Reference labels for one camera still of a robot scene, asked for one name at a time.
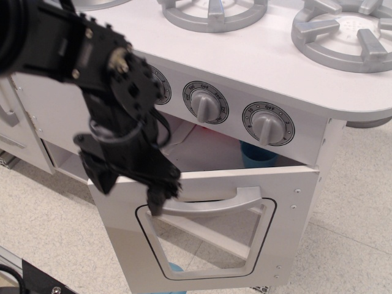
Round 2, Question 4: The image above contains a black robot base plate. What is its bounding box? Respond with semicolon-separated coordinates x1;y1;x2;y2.
0;259;77;294

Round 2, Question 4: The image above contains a grey right control knob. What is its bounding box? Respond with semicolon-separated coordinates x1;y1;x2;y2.
243;102;295;146

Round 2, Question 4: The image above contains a white cabinet door grey handle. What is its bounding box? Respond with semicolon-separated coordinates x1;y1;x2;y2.
12;73;89;184

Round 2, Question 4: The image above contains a blue round lid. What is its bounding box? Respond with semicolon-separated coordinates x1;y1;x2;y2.
169;262;184;272

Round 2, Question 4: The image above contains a white toy kitchen unit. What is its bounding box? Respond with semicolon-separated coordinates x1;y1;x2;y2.
0;0;392;294

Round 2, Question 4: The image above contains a grey middle control knob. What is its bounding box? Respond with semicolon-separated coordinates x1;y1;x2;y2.
183;81;229;124

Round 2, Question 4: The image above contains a grey control knob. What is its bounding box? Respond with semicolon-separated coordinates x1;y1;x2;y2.
243;102;295;146
183;81;229;124
151;66;172;105

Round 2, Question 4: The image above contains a white oven door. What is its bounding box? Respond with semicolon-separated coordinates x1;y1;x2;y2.
89;166;319;293

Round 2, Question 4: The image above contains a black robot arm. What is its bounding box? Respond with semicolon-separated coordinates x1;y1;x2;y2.
1;1;181;216

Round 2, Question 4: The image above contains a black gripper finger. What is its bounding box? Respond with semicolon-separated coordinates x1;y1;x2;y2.
79;151;119;195
147;185;176;216

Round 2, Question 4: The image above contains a grey left control knob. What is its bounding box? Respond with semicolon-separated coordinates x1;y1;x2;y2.
151;66;172;105

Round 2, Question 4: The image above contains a grey right burner grate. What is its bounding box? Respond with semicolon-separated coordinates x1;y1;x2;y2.
291;1;391;74

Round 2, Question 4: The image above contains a grey middle burner grate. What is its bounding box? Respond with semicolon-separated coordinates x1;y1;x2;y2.
158;1;268;33

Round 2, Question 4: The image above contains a blue plastic cup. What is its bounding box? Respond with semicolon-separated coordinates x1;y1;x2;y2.
239;141;278;168

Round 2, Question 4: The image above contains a grey burner grate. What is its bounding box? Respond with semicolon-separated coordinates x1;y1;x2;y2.
158;1;268;33
291;1;391;74

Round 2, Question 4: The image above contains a white far-left door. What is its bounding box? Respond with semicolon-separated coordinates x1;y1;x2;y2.
1;77;55;174

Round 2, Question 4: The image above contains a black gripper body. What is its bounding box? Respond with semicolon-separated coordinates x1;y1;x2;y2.
73;116;181;196

